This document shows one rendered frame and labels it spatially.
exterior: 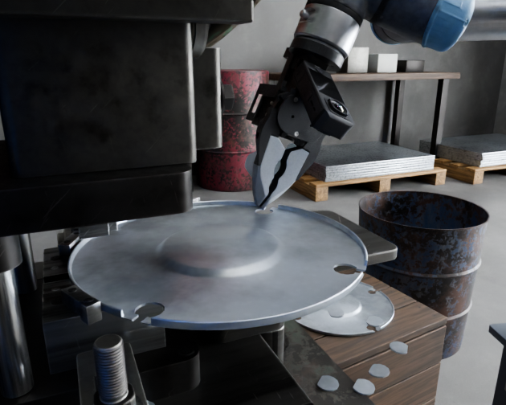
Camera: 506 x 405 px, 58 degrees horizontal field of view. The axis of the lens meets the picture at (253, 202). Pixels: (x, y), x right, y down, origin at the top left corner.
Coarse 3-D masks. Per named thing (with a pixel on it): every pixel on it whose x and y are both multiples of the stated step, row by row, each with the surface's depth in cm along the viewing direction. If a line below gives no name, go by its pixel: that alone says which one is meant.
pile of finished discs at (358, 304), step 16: (368, 288) 127; (336, 304) 118; (352, 304) 118; (368, 304) 119; (384, 304) 119; (304, 320) 112; (320, 320) 112; (336, 320) 112; (352, 320) 112; (384, 320) 112; (352, 336) 105
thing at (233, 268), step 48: (96, 240) 48; (144, 240) 48; (192, 240) 47; (240, 240) 47; (288, 240) 48; (336, 240) 48; (96, 288) 38; (144, 288) 38; (192, 288) 38; (240, 288) 38; (288, 288) 38; (336, 288) 38
